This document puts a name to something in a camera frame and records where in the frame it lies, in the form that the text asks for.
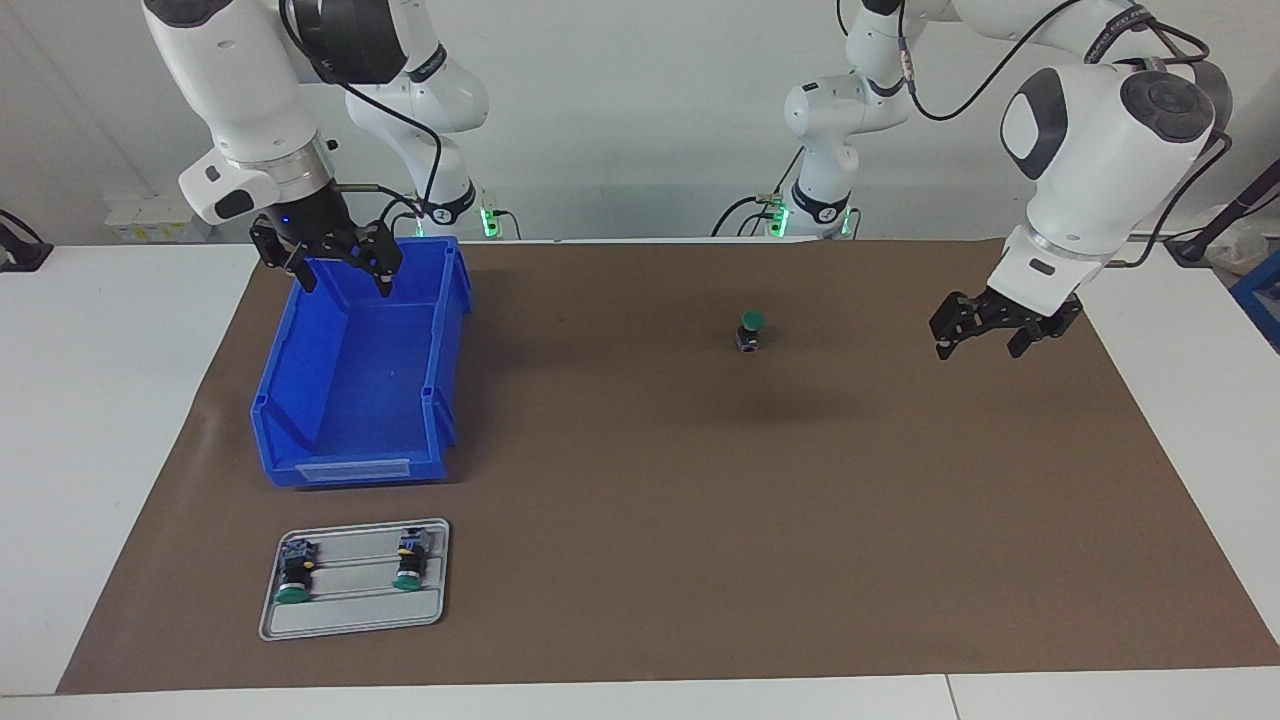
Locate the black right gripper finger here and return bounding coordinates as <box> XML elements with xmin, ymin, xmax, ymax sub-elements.
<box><xmin>250</xmin><ymin>218</ymin><xmax>319</xmax><ymax>294</ymax></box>
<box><xmin>335</xmin><ymin>222</ymin><xmax>404</xmax><ymax>299</ymax></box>

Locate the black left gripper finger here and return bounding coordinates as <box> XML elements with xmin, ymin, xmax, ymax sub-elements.
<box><xmin>1005</xmin><ymin>300</ymin><xmax>1084</xmax><ymax>359</ymax></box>
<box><xmin>928</xmin><ymin>292</ymin><xmax>993</xmax><ymax>359</ymax></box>

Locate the white cardboard box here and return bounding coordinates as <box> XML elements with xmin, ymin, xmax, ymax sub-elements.
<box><xmin>105</xmin><ymin>193</ymin><xmax>216</xmax><ymax>243</ymax></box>

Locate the blue plastic storage bin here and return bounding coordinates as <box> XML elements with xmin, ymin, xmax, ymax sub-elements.
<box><xmin>248</xmin><ymin>236</ymin><xmax>473</xmax><ymax>491</ymax></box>

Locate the clear plastic bag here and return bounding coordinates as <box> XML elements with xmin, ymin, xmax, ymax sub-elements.
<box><xmin>1205</xmin><ymin>222</ymin><xmax>1269</xmax><ymax>276</ymax></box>

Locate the black stand pole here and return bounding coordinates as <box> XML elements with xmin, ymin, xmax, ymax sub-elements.
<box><xmin>1165</xmin><ymin>160</ymin><xmax>1280</xmax><ymax>263</ymax></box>

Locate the black table clamp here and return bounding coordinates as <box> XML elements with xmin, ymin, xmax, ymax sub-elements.
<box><xmin>0</xmin><ymin>210</ymin><xmax>53</xmax><ymax>273</ymax></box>

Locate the brown table mat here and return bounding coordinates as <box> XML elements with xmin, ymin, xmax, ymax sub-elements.
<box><xmin>55</xmin><ymin>238</ymin><xmax>1280</xmax><ymax>696</ymax></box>

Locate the grey metal tray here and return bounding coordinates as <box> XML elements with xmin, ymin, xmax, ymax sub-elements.
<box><xmin>258</xmin><ymin>518</ymin><xmax>451</xmax><ymax>642</ymax></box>

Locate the black base cable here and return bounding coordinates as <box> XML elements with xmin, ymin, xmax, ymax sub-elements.
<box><xmin>373</xmin><ymin>193</ymin><xmax>419</xmax><ymax>239</ymax></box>
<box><xmin>712</xmin><ymin>150</ymin><xmax>806</xmax><ymax>239</ymax></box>

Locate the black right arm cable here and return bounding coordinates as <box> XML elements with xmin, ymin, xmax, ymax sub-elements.
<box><xmin>280</xmin><ymin>0</ymin><xmax>446</xmax><ymax>236</ymax></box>

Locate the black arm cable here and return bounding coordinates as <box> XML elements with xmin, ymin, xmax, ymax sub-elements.
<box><xmin>280</xmin><ymin>0</ymin><xmax>446</xmax><ymax>236</ymax></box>
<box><xmin>835</xmin><ymin>0</ymin><xmax>1236</xmax><ymax>269</ymax></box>

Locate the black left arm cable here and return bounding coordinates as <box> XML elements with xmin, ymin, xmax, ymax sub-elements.
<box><xmin>835</xmin><ymin>0</ymin><xmax>1236</xmax><ymax>269</ymax></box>

